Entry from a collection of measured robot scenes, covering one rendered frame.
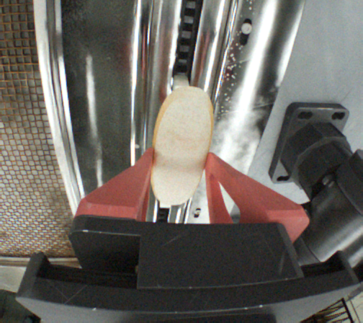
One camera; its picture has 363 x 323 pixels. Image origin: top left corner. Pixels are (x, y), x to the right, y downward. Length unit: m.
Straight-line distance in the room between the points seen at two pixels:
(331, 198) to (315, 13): 0.18
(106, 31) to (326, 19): 0.23
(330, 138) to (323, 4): 0.14
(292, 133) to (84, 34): 0.25
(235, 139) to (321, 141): 0.10
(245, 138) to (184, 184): 0.10
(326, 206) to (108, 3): 0.26
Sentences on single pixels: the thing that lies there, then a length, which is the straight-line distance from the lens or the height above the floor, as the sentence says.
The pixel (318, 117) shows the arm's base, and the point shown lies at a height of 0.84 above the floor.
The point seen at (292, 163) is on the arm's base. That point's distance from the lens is 0.27.
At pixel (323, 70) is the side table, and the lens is 0.28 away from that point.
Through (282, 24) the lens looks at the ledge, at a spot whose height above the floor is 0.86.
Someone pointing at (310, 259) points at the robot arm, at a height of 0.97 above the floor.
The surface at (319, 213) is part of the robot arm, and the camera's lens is 0.21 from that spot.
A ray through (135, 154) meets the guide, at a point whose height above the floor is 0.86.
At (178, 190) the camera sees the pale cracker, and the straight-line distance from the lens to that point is 0.16.
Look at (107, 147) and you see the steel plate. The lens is 0.28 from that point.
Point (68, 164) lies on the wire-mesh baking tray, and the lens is 0.21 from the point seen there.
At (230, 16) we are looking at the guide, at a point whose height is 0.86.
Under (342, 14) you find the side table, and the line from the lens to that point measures 0.28.
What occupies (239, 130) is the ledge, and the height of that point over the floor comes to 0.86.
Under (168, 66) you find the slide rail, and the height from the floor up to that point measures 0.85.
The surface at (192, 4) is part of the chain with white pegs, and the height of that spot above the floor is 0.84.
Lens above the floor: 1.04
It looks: 56 degrees down
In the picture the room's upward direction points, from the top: 175 degrees clockwise
